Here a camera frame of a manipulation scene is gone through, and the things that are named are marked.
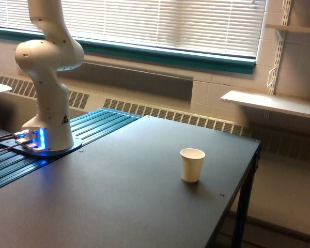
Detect white paper cup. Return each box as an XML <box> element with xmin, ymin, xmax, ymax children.
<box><xmin>180</xmin><ymin>148</ymin><xmax>205</xmax><ymax>183</ymax></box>

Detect white upper wall shelf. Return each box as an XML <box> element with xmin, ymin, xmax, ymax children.
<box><xmin>265</xmin><ymin>24</ymin><xmax>310</xmax><ymax>34</ymax></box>

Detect white window blinds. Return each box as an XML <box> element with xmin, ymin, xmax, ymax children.
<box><xmin>0</xmin><ymin>0</ymin><xmax>266</xmax><ymax>58</ymax></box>

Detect white lower wall shelf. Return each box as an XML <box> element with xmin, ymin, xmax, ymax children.
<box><xmin>221</xmin><ymin>90</ymin><xmax>310</xmax><ymax>118</ymax></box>

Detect white wall shelf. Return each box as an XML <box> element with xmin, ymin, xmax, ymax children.
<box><xmin>221</xmin><ymin>90</ymin><xmax>310</xmax><ymax>118</ymax></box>
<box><xmin>265</xmin><ymin>24</ymin><xmax>310</xmax><ymax>34</ymax></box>

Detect beige baseboard radiator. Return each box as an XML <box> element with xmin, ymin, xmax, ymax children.
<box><xmin>0</xmin><ymin>75</ymin><xmax>310</xmax><ymax>162</ymax></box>

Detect blue ribbed aluminium rail plate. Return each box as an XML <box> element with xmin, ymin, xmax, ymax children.
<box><xmin>0</xmin><ymin>108</ymin><xmax>141</xmax><ymax>188</ymax></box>

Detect black table leg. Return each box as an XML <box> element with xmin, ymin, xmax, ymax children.
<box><xmin>230</xmin><ymin>144</ymin><xmax>262</xmax><ymax>247</ymax></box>

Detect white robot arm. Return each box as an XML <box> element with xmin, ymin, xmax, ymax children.
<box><xmin>15</xmin><ymin>1</ymin><xmax>84</xmax><ymax>153</ymax></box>

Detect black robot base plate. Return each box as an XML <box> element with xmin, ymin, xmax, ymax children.
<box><xmin>0</xmin><ymin>135</ymin><xmax>82</xmax><ymax>158</ymax></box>

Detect black cables at base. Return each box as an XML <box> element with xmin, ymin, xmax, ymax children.
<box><xmin>0</xmin><ymin>133</ymin><xmax>25</xmax><ymax>157</ymax></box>

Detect white shelf standard rail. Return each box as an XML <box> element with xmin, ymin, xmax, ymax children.
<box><xmin>266</xmin><ymin>1</ymin><xmax>291</xmax><ymax>95</ymax></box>

